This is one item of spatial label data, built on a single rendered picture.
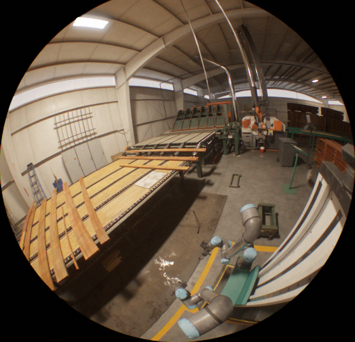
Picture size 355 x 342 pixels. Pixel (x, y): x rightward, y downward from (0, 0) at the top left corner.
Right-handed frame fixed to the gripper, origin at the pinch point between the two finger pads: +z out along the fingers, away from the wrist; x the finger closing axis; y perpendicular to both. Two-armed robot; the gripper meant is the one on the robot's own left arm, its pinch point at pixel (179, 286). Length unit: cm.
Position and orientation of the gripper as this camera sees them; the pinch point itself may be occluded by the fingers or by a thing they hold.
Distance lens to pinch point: 120.8
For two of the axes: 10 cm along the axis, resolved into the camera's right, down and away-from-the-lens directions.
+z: -0.5, 7.3, 6.9
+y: -7.6, -4.7, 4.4
